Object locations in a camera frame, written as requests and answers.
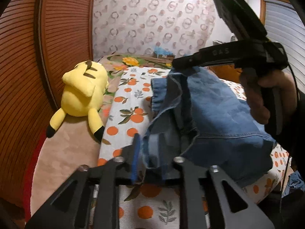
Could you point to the blue denim pants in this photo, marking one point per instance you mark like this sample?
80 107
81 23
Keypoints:
198 117

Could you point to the brown louvered wardrobe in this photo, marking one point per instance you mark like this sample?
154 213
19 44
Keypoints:
40 41

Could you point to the yellow pikachu plush toy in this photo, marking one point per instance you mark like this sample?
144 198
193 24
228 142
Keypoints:
84 87

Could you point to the person's right hand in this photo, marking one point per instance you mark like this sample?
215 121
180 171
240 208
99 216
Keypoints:
260 94

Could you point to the blue cloth pile beside bed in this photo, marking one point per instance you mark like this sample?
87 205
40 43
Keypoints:
295 183

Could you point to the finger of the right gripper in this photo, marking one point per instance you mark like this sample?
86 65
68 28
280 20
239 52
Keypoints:
193 60

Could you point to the orange print white bedsheet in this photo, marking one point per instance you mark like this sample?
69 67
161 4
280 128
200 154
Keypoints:
146 205

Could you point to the circle pattern sheer curtain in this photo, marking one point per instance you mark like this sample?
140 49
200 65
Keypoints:
141 27

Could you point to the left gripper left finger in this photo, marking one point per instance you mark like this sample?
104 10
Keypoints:
70 205

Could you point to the grey window roller blind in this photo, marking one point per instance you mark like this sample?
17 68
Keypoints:
284 25

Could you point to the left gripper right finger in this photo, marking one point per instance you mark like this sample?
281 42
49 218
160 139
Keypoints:
208 197

